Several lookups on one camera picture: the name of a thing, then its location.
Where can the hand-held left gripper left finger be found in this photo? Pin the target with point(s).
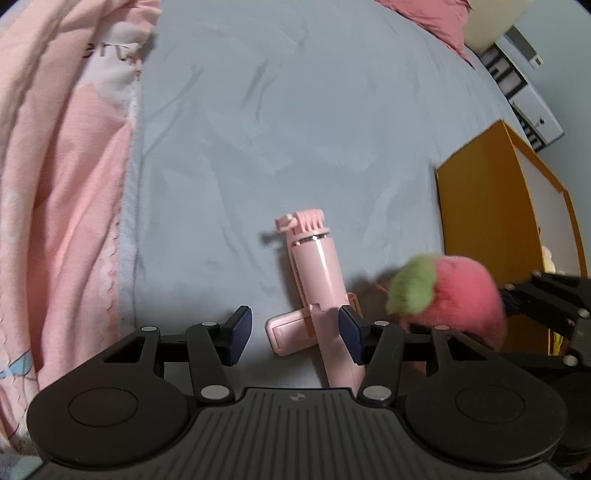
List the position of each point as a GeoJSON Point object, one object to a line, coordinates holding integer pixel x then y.
{"type": "Point", "coordinates": [240, 336]}

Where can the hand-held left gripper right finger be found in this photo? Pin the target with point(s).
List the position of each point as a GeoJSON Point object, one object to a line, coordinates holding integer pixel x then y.
{"type": "Point", "coordinates": [351, 334]}

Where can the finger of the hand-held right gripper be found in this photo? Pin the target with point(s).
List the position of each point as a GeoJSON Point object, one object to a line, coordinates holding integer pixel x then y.
{"type": "Point", "coordinates": [563, 280]}
{"type": "Point", "coordinates": [545, 304]}

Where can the pink selfie stick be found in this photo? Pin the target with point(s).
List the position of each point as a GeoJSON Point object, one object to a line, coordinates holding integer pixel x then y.
{"type": "Point", "coordinates": [314, 267]}

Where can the pink fluffy strawberry plush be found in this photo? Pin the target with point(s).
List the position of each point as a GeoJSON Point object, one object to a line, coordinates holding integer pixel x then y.
{"type": "Point", "coordinates": [461, 295]}

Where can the orange cardboard box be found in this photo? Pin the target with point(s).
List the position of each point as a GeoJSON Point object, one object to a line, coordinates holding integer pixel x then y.
{"type": "Point", "coordinates": [480, 207]}

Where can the white drawer nightstand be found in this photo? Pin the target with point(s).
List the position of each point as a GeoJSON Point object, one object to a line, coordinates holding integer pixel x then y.
{"type": "Point", "coordinates": [535, 110]}

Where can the pink quilt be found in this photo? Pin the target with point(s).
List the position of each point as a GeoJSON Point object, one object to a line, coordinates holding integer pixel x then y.
{"type": "Point", "coordinates": [60, 184]}

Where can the beige padded headboard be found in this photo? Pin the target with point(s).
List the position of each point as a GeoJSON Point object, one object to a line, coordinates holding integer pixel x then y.
{"type": "Point", "coordinates": [489, 23]}

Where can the dark pink pillow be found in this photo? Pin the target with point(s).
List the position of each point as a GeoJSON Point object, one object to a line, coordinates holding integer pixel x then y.
{"type": "Point", "coordinates": [434, 18]}

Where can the grey wall control panel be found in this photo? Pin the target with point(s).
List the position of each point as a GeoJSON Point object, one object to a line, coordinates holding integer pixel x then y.
{"type": "Point", "coordinates": [526, 46]}

